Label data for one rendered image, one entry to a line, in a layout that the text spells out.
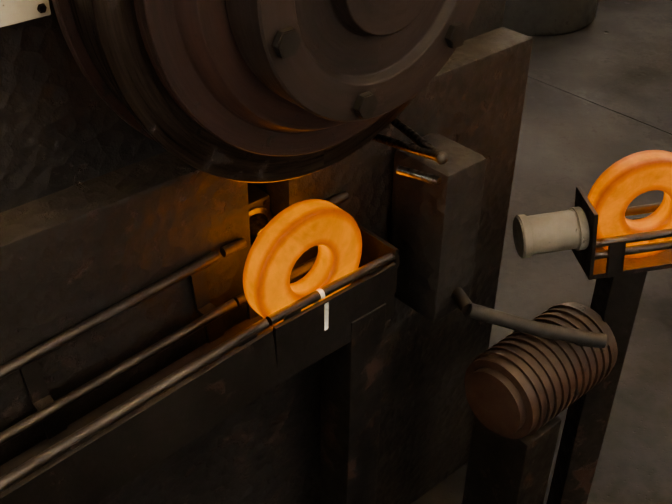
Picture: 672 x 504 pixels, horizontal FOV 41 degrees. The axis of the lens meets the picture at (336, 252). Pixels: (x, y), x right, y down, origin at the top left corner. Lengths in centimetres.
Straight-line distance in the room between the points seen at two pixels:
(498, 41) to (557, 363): 45
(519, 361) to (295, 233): 41
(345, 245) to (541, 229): 30
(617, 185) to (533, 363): 26
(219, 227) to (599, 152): 203
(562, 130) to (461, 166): 191
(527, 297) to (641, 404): 40
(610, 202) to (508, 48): 25
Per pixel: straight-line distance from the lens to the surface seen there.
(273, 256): 99
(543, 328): 127
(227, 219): 104
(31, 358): 97
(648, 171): 125
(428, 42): 88
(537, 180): 274
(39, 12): 87
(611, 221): 127
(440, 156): 94
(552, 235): 125
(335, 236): 105
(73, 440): 94
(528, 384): 125
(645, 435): 198
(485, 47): 129
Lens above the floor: 136
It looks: 35 degrees down
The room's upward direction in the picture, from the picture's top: 1 degrees clockwise
